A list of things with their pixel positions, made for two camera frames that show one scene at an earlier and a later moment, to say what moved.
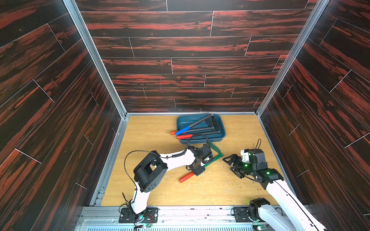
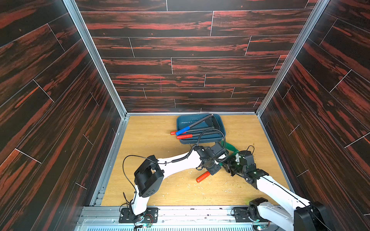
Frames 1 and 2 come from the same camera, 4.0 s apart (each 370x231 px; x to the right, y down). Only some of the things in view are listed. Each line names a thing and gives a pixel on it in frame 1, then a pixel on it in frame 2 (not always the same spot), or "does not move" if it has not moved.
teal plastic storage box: [212, 125] does not move
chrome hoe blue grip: [193, 125] does not move
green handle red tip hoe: [220, 154] → [228, 147]
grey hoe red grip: [190, 135] does not move
